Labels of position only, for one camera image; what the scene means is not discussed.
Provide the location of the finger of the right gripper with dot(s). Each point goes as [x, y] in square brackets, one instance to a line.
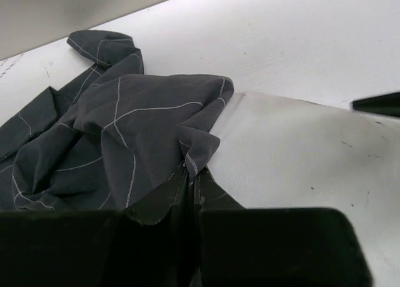
[385, 104]

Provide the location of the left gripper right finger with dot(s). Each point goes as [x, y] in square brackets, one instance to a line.
[273, 246]

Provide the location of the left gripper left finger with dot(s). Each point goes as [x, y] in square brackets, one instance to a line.
[138, 246]

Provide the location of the white pillow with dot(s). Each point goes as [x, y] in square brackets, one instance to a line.
[280, 152]

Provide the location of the dark grey checked pillowcase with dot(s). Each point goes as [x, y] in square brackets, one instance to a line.
[111, 135]

